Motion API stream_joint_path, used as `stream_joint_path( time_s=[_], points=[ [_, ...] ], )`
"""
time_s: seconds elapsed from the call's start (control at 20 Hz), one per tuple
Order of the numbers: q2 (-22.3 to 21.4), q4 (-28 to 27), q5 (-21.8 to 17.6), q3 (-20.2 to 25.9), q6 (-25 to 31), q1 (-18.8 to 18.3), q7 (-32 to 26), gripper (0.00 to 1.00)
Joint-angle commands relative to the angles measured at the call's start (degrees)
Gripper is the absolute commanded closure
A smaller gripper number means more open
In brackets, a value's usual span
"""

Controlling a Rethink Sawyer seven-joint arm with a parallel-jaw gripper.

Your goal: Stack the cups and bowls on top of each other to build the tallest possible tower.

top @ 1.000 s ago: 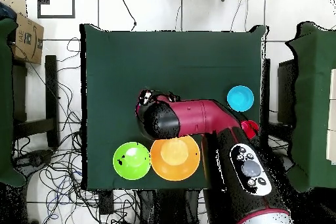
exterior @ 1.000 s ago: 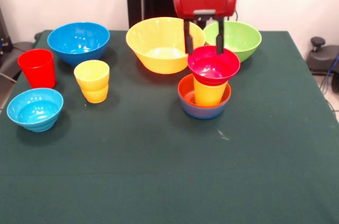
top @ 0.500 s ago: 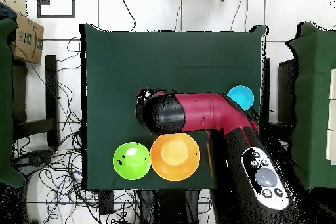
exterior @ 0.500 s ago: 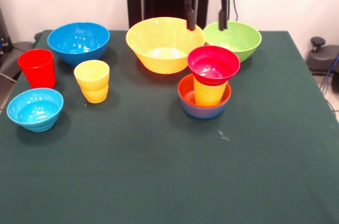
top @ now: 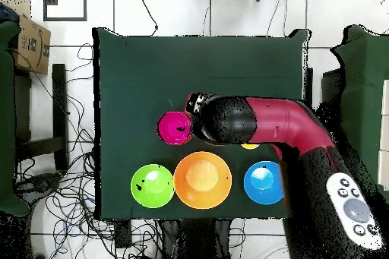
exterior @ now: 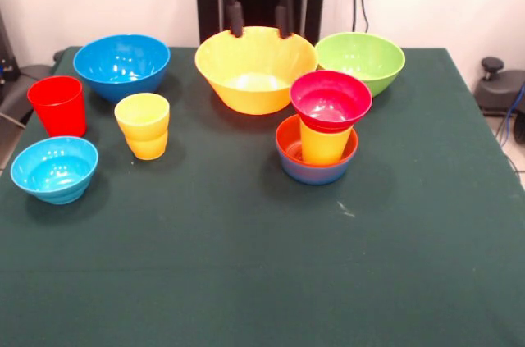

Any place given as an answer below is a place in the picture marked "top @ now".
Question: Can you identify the small magenta bowl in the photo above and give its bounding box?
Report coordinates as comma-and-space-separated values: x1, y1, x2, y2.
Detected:
157, 111, 193, 146

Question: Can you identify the white box stack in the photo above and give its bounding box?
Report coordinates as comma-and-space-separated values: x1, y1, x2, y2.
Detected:
377, 78, 389, 187

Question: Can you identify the dark green tablecloth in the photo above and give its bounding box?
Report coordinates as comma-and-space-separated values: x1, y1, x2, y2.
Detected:
92, 27, 312, 221

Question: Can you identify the large orange-yellow bowl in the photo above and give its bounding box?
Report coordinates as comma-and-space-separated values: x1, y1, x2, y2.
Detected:
173, 151, 232, 210

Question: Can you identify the large green bowl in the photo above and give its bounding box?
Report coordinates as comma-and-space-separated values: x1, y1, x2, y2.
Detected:
130, 163, 176, 209

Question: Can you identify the large blue bowl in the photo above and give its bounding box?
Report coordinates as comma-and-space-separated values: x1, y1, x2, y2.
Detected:
243, 160, 286, 206

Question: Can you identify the black metal stand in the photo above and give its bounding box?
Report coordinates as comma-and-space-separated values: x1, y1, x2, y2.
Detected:
14, 63, 70, 172

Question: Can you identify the green cloth-covered table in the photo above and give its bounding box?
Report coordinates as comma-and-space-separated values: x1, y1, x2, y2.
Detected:
329, 24, 389, 202
0, 20, 30, 216

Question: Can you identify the cardboard box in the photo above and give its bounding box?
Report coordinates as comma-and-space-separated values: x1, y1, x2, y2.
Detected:
8, 0, 52, 75

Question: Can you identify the black cable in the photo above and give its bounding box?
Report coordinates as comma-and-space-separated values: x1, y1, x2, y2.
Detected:
135, 0, 160, 37

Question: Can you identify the tangle of black cables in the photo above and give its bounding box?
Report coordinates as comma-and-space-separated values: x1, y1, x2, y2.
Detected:
13, 43, 165, 259

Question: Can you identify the black square frame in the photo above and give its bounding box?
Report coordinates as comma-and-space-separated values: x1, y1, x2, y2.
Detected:
43, 0, 88, 22

